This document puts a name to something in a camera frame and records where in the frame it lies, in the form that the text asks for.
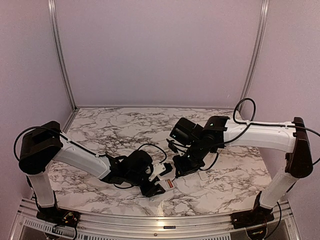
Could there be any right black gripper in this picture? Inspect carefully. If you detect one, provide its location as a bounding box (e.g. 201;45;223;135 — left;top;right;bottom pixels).
172;140;208;177

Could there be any white remote control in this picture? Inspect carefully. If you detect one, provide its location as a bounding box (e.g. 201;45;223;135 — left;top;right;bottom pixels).
156;178;177;191

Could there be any orange black battery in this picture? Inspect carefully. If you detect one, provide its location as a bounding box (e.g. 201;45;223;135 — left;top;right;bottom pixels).
166;179;175;189

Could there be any white battery cover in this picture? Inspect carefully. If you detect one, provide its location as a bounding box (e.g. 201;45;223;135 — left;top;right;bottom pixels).
198;171;208;181

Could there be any purple blue battery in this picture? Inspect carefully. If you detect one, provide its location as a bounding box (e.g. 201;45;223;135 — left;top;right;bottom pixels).
163;225;176;229

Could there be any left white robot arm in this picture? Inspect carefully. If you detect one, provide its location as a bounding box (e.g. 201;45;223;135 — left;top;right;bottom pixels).
13;121;173;223

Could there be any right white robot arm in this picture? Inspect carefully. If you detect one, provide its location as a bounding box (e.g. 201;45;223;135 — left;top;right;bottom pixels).
170;116;314;224

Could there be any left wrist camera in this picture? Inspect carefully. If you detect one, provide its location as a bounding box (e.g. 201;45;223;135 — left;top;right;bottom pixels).
148;162;173;182

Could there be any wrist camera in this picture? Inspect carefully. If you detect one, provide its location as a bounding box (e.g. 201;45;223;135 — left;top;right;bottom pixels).
148;162;173;182
166;138;186;156

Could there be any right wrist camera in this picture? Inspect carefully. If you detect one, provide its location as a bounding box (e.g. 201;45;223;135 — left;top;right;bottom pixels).
166;138;186;156

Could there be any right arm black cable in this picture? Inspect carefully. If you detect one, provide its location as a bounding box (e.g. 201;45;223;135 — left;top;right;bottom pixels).
194;97;320;172

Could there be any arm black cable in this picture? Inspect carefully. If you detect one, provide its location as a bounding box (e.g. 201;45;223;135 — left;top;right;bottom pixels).
194;97;320;172
13;126;168;190

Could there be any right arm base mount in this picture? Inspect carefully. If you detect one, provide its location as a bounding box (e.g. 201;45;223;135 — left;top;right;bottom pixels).
230;192;275;229

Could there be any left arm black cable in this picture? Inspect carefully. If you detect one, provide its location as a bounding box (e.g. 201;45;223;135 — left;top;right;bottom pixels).
13;126;168;190

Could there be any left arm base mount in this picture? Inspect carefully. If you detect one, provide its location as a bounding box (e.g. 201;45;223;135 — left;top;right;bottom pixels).
35;200;80;228

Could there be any front aluminium frame rail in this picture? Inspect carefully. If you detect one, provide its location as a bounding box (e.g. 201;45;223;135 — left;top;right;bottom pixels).
14;212;301;240

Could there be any right aluminium corner post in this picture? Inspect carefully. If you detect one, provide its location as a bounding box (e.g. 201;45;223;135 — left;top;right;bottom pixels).
240;0;270;99

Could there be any aluminium corner post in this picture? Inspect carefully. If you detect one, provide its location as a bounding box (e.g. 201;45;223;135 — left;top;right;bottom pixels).
240;0;270;99
47;0;77;111

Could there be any left aluminium corner post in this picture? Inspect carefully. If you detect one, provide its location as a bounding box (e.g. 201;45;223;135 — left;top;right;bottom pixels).
47;0;77;111

